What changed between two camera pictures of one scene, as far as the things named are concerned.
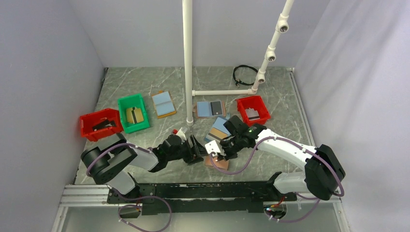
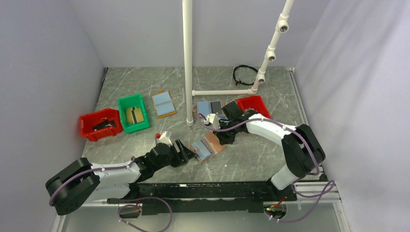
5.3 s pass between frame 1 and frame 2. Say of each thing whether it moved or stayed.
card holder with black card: stayed
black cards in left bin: stayed
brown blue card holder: moved
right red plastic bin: stayed
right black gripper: moved
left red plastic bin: stayed
